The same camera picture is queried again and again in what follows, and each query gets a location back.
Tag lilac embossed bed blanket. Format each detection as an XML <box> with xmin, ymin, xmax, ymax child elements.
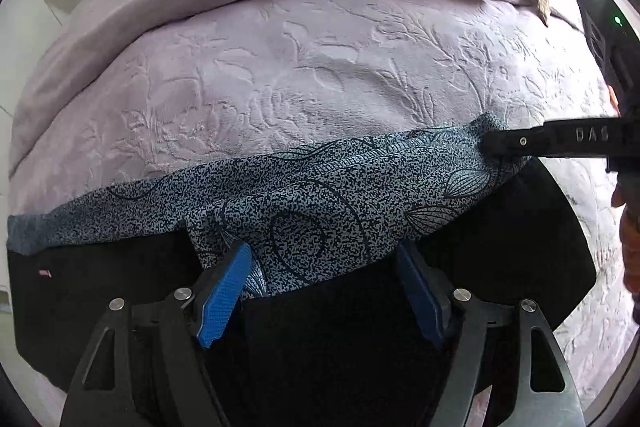
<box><xmin>7</xmin><ymin>0</ymin><xmax>636</xmax><ymax>413</ymax></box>

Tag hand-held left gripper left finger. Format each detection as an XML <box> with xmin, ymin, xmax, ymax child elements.
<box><xmin>60</xmin><ymin>241</ymin><xmax>253</xmax><ymax>427</ymax></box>

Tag black pants with patterned trim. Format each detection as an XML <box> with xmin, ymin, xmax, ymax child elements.
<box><xmin>7</xmin><ymin>112</ymin><xmax>598</xmax><ymax>427</ymax></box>

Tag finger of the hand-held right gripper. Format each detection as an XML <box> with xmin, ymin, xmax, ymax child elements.
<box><xmin>480</xmin><ymin>119</ymin><xmax>623</xmax><ymax>160</ymax></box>

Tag person's right hand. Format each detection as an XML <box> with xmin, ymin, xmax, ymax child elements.
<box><xmin>611</xmin><ymin>179</ymin><xmax>640</xmax><ymax>325</ymax></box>

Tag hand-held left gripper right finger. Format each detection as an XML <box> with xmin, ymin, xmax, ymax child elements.
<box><xmin>396</xmin><ymin>239</ymin><xmax>586</xmax><ymax>427</ymax></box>

